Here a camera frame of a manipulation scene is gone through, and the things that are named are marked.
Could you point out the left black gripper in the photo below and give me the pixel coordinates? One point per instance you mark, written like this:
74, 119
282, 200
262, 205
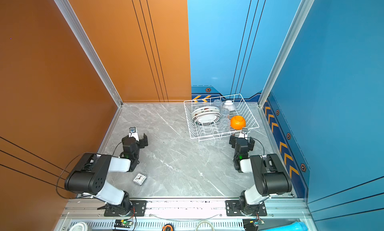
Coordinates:
143, 139

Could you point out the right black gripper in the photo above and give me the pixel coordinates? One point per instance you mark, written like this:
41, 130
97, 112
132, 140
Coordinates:
232, 141

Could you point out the white wire dish rack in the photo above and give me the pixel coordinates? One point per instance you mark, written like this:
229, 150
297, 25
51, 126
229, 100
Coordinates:
205, 126

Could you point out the green red rimmed plate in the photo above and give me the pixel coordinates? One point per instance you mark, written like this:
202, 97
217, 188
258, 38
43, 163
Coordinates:
207, 118

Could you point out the watermelon pattern plate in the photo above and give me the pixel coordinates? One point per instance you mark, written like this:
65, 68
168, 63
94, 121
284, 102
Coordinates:
204, 110

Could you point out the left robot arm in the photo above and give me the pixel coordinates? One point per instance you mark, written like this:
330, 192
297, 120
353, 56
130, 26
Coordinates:
89, 176

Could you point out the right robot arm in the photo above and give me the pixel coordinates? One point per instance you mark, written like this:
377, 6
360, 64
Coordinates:
269, 174

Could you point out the clear glass front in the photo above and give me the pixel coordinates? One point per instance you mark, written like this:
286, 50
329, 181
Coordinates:
224, 125

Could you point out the clear glass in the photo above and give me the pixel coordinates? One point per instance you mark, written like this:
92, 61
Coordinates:
217, 103
225, 113
224, 125

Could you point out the orange bowl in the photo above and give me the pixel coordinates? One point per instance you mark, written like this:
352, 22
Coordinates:
238, 122

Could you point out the clear glass middle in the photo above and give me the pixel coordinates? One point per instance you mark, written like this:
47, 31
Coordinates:
225, 113

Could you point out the clear glass back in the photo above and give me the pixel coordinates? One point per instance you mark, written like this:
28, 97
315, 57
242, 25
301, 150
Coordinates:
217, 103

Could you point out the small white square clock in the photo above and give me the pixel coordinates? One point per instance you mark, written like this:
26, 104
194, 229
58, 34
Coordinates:
139, 179

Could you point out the circuit board right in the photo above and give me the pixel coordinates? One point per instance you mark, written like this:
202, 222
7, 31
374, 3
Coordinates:
252, 224

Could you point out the green circuit board left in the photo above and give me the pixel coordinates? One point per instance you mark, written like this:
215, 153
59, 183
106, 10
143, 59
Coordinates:
123, 225

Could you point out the orange black round object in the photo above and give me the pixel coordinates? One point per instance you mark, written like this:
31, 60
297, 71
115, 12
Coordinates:
167, 227

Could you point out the white round container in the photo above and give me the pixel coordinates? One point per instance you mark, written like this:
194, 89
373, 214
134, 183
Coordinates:
80, 226

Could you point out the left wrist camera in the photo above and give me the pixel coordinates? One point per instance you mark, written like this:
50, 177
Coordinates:
132, 131

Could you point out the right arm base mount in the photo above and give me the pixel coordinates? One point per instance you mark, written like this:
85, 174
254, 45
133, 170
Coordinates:
236, 208

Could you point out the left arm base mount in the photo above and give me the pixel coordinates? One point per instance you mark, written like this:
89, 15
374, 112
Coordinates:
135, 208

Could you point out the aluminium front rail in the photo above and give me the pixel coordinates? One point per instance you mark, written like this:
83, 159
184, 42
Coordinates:
192, 209

